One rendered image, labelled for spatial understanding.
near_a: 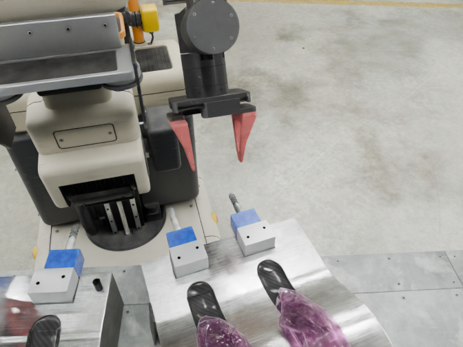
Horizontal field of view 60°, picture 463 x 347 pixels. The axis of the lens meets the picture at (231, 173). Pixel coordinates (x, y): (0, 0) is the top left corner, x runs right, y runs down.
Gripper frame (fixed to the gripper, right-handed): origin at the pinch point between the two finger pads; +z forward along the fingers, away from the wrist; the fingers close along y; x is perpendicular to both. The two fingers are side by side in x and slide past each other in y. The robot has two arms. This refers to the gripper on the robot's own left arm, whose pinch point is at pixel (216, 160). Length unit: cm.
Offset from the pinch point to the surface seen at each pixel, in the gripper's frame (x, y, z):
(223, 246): 2.1, -0.3, 14.6
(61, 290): -5.6, -22.7, 11.6
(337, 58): 216, 133, 4
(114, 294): -2.2, -17.3, 16.0
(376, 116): 153, 123, 35
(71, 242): 3.7, -22.2, 9.4
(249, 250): -0.9, 3.0, 14.7
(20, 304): -3.5, -28.6, 13.5
